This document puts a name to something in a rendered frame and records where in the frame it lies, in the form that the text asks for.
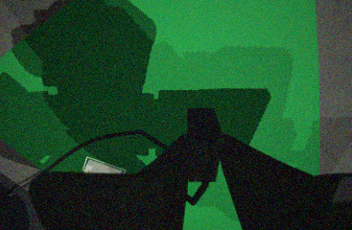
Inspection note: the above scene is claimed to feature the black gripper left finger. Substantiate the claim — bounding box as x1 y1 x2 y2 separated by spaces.
29 133 190 230

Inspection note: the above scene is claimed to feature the green circuit board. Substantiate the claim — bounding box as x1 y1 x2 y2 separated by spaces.
0 0 320 175

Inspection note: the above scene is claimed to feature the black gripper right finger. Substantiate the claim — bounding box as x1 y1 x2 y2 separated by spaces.
221 133 352 230

